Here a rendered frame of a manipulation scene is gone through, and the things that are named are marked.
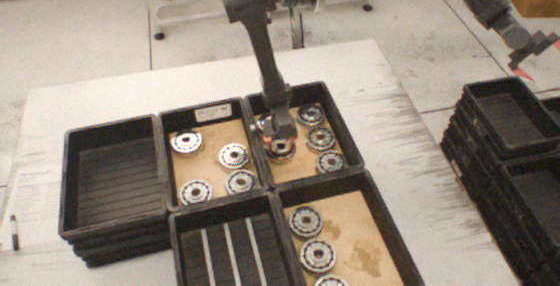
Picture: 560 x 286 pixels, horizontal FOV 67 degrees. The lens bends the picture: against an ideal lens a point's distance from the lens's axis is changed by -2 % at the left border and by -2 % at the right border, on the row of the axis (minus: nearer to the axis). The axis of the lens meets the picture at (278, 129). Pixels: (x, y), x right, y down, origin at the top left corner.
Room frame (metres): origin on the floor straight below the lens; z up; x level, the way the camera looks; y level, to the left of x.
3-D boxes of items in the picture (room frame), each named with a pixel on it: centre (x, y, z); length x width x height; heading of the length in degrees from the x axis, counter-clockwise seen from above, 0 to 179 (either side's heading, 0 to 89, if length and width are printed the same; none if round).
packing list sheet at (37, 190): (0.78, 0.84, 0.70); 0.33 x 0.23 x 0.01; 12
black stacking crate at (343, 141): (0.92, -0.07, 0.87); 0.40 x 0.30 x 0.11; 15
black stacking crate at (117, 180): (0.76, 0.51, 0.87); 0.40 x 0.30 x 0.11; 15
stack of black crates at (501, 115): (1.31, -1.06, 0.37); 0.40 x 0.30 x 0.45; 12
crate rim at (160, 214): (0.76, 0.51, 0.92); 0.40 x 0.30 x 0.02; 15
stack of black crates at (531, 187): (0.92, -1.15, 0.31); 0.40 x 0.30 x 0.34; 12
